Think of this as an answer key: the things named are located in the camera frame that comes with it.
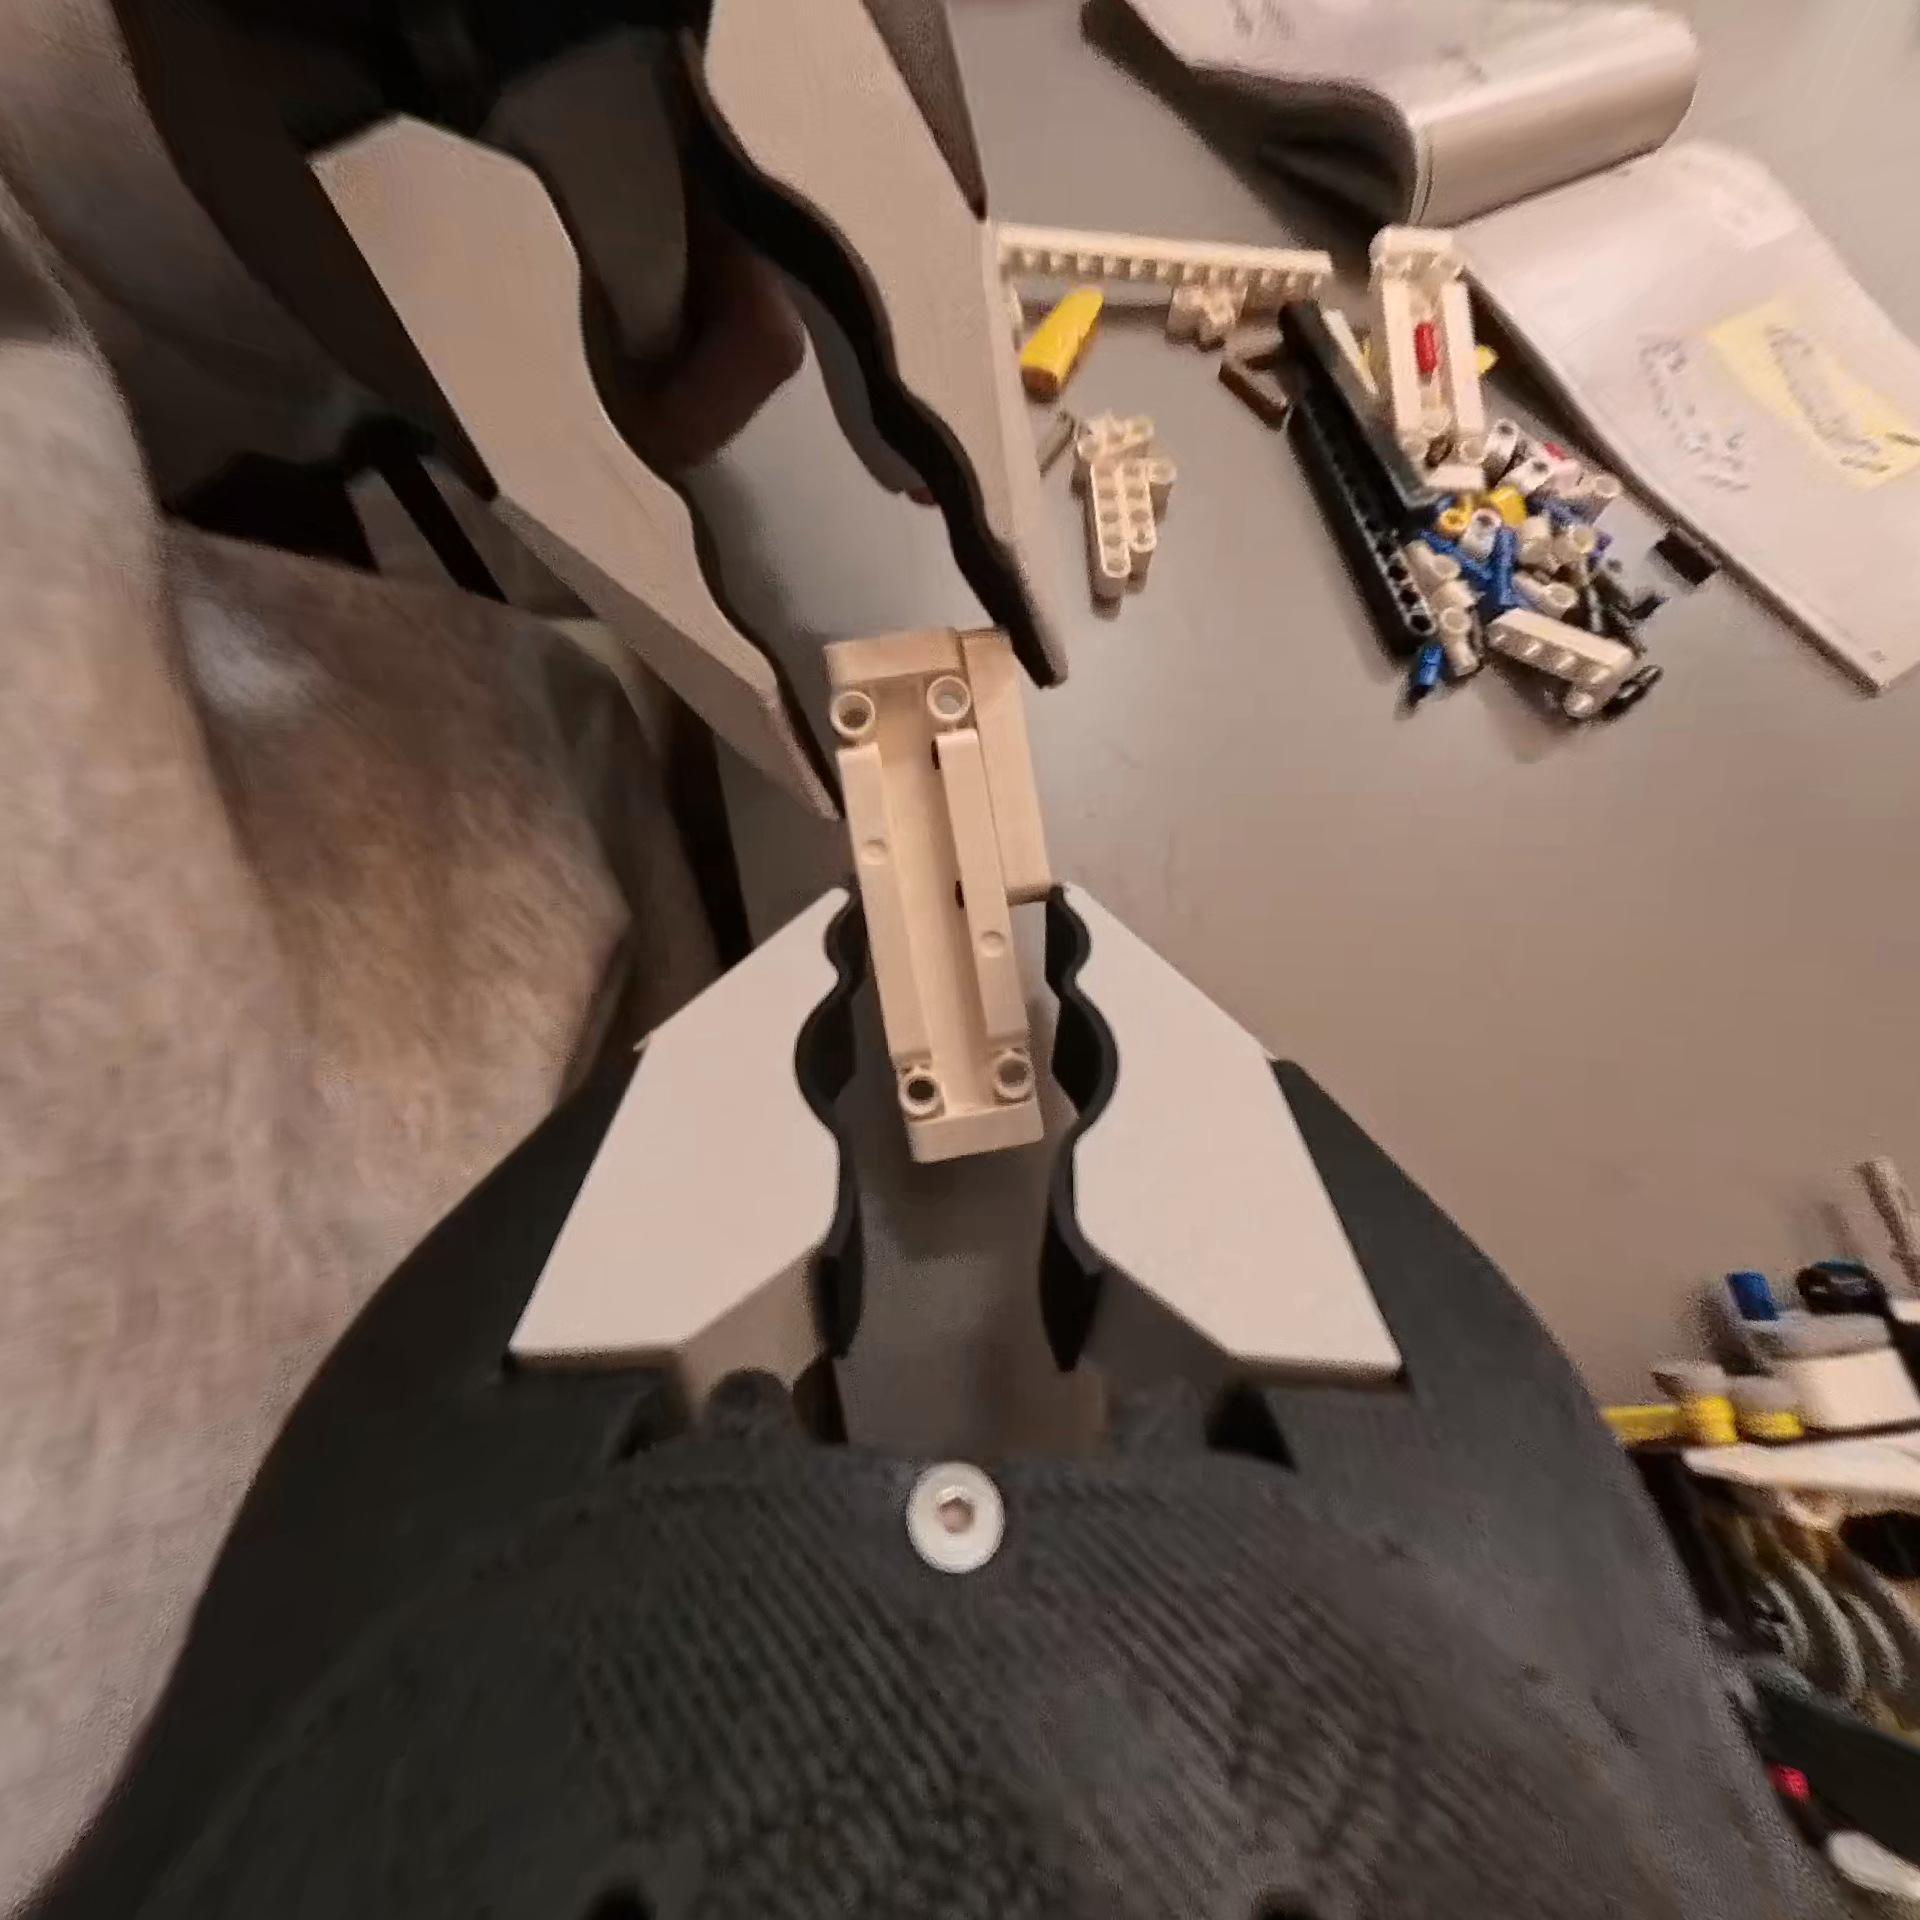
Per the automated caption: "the wide white angled lego beam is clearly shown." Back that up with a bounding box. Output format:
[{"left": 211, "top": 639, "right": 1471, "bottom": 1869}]
[{"left": 1089, "top": 449, "right": 1181, "bottom": 606}]

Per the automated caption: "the partly built lego model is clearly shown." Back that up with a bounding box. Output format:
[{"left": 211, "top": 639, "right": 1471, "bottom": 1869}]
[{"left": 1597, "top": 1154, "right": 1920, "bottom": 1920}]

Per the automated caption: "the white lego block with pins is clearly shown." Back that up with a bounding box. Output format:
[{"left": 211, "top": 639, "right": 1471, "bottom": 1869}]
[{"left": 1482, "top": 608, "right": 1649, "bottom": 721}]

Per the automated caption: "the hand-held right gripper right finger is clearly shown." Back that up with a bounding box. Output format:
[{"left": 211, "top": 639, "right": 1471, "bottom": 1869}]
[{"left": 1041, "top": 884, "right": 1408, "bottom": 1397}]

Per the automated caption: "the yellow lego panel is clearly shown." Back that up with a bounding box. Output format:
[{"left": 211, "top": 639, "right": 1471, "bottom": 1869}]
[{"left": 1019, "top": 288, "right": 1108, "bottom": 400}]

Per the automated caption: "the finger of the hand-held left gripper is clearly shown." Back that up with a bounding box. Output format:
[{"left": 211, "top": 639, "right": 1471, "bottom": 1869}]
[
  {"left": 305, "top": 114, "right": 847, "bottom": 826},
  {"left": 679, "top": 0, "right": 1073, "bottom": 693}
]

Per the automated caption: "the long white lego beam frame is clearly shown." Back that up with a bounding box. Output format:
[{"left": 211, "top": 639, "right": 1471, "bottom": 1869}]
[{"left": 994, "top": 221, "right": 1337, "bottom": 319}]

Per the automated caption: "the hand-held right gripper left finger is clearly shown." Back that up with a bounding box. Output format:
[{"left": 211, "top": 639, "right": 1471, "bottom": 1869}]
[{"left": 507, "top": 884, "right": 874, "bottom": 1418}]

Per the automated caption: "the white lego frame red piece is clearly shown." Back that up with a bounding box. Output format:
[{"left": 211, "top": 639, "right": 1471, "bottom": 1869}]
[{"left": 1368, "top": 224, "right": 1491, "bottom": 471}]

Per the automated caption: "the long black lego beam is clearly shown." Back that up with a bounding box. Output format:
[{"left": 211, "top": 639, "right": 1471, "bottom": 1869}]
[
  {"left": 1290, "top": 393, "right": 1445, "bottom": 658},
  {"left": 1280, "top": 297, "right": 1420, "bottom": 481}
]

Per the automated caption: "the person's left hand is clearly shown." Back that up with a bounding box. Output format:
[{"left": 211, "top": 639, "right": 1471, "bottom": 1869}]
[{"left": 621, "top": 224, "right": 812, "bottom": 473}]

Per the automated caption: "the pile of small lego parts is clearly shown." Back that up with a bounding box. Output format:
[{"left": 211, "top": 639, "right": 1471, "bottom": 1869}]
[{"left": 1394, "top": 420, "right": 1672, "bottom": 725}]

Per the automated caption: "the white lego panel assembly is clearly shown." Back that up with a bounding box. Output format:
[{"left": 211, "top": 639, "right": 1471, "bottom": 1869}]
[{"left": 823, "top": 631, "right": 1057, "bottom": 1164}]

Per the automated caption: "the lego instruction booklet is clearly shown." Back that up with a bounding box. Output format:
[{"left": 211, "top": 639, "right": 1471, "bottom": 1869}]
[{"left": 1079, "top": 0, "right": 1920, "bottom": 695}]

